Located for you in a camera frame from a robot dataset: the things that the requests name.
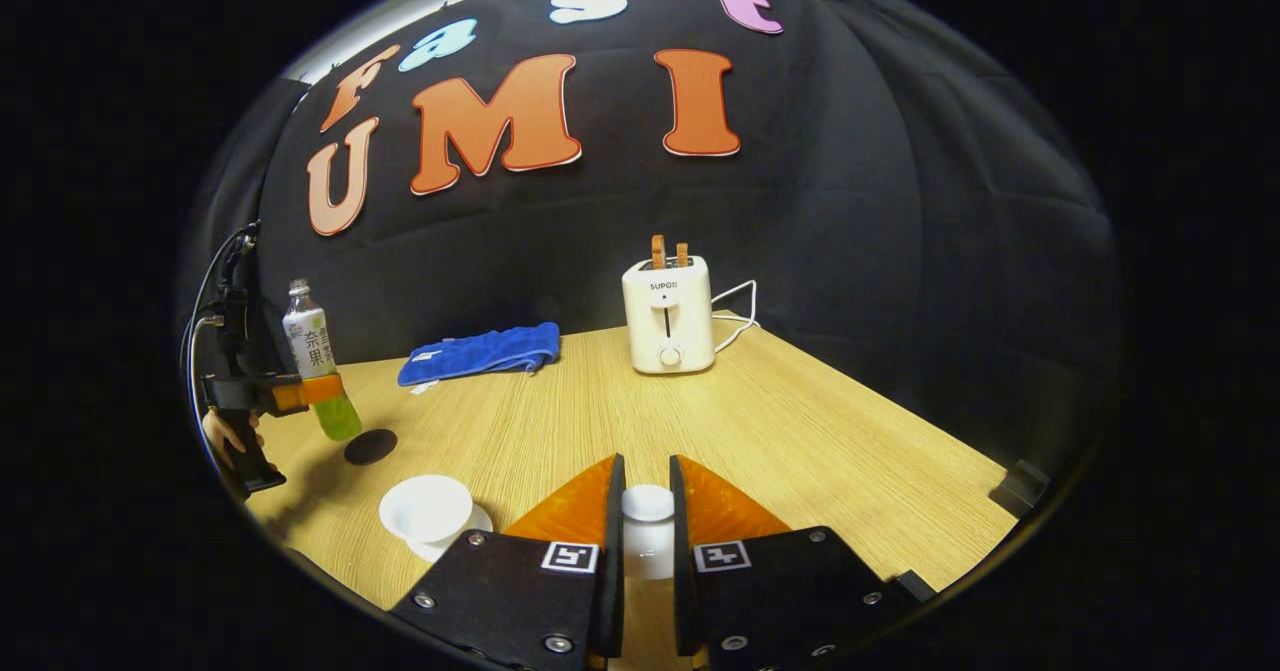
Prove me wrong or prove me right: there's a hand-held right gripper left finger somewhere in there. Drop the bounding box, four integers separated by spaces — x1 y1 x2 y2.
390 453 628 670

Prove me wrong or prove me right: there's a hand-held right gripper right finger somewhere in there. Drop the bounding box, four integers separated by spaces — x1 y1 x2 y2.
668 454 933 670

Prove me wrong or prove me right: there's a green label water bottle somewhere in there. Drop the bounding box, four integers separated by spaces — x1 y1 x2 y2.
283 279 363 442

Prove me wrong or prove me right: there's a dark round coaster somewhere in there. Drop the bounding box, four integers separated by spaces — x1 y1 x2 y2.
344 429 398 466

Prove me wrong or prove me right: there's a white teacup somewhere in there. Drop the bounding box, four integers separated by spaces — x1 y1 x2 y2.
378 475 474 544

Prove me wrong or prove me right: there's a white saucer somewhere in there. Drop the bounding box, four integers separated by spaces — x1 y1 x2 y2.
405 503 494 563

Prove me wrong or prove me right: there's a blue towel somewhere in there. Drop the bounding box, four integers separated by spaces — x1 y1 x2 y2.
397 322 562 388

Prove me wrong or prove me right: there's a black block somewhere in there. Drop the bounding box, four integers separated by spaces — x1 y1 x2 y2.
988 459 1051 519

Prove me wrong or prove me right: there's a white toaster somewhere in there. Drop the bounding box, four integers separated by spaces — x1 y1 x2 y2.
622 255 717 375

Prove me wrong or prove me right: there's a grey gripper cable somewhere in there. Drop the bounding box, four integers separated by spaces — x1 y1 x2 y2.
180 221 261 392

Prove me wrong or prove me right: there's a white toaster cable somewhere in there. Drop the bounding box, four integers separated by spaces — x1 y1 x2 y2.
710 280 762 354

